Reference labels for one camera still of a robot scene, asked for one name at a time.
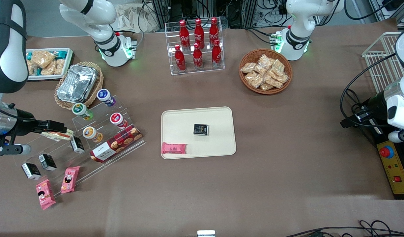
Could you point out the clear acrylic bottle rack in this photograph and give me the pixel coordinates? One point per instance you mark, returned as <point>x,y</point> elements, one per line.
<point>195,70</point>

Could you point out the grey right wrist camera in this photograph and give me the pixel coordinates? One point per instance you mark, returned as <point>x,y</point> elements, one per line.
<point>11,149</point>

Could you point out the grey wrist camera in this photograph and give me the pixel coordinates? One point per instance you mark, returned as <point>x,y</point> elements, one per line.
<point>11,149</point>
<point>399,136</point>

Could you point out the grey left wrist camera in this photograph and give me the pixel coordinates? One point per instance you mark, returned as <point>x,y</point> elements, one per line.
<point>399,136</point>

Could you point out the red emergency stop button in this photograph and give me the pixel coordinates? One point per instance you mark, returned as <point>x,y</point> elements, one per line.
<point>386,151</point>

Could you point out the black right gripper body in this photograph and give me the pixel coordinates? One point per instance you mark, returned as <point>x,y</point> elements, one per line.
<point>25,124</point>

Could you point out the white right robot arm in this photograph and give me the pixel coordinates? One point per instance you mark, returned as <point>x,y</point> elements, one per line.
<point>7,49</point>

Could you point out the light wicker basket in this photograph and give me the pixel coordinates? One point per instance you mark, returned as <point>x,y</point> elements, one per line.
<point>98,82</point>

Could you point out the purple-label small jar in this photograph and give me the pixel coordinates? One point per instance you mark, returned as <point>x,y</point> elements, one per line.
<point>105,96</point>

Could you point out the black snack box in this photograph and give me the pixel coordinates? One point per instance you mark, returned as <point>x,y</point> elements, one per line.
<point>77,144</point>
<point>47,162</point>
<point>201,129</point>
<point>31,171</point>

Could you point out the beige plastic tray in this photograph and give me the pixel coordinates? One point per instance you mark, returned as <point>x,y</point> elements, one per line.
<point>218,138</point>

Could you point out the crumpled white cloth bag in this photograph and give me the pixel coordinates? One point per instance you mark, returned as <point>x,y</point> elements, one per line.
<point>136,18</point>

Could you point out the red cookie box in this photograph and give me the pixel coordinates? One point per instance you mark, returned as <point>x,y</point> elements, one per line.
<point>118,143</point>

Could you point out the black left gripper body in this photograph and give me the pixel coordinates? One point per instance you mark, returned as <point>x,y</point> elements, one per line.
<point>375,104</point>

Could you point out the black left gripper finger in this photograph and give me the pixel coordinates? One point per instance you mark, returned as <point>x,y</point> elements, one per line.
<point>349,123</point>
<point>363,115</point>

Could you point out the orange-label small jar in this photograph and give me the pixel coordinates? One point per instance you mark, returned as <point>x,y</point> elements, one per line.
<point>91,134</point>

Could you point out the aluminium frame rack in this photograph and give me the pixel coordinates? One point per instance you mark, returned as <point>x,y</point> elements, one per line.
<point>221,10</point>

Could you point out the aluminium foil container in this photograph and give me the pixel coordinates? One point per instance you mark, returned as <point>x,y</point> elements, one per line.
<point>76,84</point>

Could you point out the red cola bottle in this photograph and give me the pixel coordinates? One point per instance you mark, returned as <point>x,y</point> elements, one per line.
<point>214,30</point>
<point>184,34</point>
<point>180,59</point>
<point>199,31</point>
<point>216,54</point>
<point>197,56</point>

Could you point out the clear acrylic stepped shelf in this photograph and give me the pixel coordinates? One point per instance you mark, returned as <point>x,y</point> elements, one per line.
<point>100,168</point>

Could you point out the green-label small jar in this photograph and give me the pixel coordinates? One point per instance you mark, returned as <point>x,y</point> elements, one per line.
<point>81,111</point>

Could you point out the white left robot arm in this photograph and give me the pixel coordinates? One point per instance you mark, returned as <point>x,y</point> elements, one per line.
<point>299,19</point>

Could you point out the pink cartoon snack pack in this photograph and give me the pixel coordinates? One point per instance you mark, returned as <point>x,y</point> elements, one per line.
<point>45,195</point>
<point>70,179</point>

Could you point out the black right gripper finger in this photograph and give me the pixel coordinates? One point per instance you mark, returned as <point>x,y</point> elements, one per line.
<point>55,130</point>
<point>53,123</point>

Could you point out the white rectangular snack tray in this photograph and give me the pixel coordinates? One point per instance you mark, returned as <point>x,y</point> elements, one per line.
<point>68,65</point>

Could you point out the small white device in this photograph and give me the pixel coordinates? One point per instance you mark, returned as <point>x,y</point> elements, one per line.
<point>206,233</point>

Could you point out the yellow and black control box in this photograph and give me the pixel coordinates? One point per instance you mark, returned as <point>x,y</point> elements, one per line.
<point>396,171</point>

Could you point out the pink snack bar wrapper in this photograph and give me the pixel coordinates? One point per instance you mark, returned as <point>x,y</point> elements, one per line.
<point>174,148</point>

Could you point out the red-label small jar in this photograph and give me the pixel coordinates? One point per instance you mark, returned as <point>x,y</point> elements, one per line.
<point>118,119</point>

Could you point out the clear biscuit snack pack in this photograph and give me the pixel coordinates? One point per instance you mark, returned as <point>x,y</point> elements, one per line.
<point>278,66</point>
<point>260,70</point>
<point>283,78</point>
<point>273,81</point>
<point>248,67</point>
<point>254,80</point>
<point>266,87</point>
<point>266,61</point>

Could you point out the teal snack pack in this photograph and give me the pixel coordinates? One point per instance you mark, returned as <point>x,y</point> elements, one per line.
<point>61,54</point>

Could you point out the plastic-wrapped triangle sandwich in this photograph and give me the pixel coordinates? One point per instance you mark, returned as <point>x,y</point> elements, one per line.
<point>58,135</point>

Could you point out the brown wicker basket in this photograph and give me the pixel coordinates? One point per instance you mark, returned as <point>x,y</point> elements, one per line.
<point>246,56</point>

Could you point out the clear rice cracker pack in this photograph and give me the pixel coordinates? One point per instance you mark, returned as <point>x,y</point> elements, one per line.
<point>31,68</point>
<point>42,58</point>
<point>59,66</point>
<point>48,69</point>

